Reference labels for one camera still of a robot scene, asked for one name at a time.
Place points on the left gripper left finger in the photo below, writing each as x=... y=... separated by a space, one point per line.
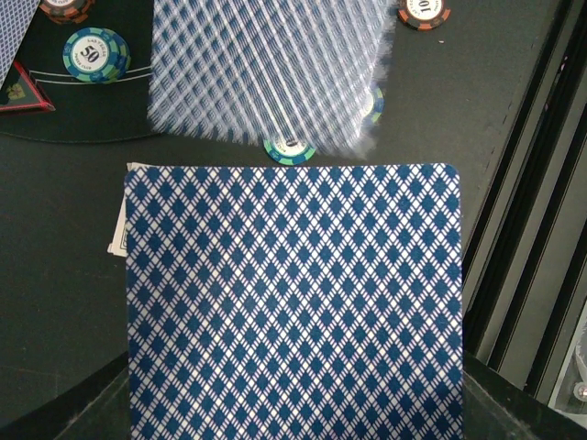
x=96 y=408

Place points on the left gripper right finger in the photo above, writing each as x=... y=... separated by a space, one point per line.
x=494 y=408

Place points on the blue patterned card deck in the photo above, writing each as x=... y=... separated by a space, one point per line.
x=294 y=303

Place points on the triangular all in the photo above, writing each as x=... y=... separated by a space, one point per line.
x=21 y=94

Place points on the single green poker chip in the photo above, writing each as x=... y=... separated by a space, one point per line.
x=290 y=152

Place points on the face up card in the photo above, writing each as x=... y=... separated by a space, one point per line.
x=246 y=71

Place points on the brown poker chip stack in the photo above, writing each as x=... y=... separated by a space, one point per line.
x=423 y=15

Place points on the round black poker mat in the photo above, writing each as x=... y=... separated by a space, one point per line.
x=87 y=112

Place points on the black aluminium rail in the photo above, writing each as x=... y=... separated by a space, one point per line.
x=525 y=263

